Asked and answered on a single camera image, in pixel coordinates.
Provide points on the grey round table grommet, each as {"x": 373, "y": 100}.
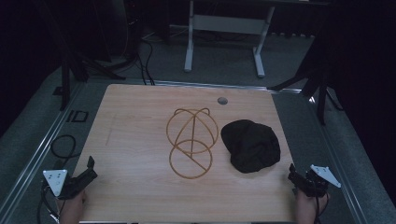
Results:
{"x": 222, "y": 100}

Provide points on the silver metal floor rail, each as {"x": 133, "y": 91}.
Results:
{"x": 336, "y": 161}
{"x": 37, "y": 152}

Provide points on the white metal desk frame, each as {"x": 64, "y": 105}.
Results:
{"x": 229, "y": 24}

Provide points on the person's right hand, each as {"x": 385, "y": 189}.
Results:
{"x": 306, "y": 208}

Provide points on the person's left hand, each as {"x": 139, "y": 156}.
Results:
{"x": 73, "y": 208}

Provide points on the black hat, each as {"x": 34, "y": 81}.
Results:
{"x": 250, "y": 146}

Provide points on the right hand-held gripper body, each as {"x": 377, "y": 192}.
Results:
{"x": 317, "y": 182}

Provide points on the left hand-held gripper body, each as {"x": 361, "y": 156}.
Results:
{"x": 56, "y": 182}

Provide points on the black tripod stand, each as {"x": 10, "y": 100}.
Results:
{"x": 74, "y": 67}
{"x": 314, "y": 84}

